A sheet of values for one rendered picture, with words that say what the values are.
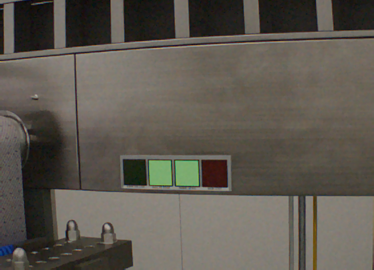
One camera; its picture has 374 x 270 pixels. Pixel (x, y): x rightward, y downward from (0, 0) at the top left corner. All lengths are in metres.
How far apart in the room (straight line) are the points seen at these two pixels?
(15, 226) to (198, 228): 2.61
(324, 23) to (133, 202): 3.02
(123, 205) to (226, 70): 2.92
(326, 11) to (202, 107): 0.32
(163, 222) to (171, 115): 2.73
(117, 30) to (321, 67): 0.46
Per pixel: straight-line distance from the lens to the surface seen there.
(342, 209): 3.95
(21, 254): 1.45
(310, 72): 1.51
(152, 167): 1.64
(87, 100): 1.72
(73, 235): 1.76
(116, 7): 1.70
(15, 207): 1.71
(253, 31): 1.56
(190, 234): 4.27
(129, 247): 1.73
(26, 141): 1.73
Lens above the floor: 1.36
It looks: 3 degrees down
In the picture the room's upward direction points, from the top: 2 degrees counter-clockwise
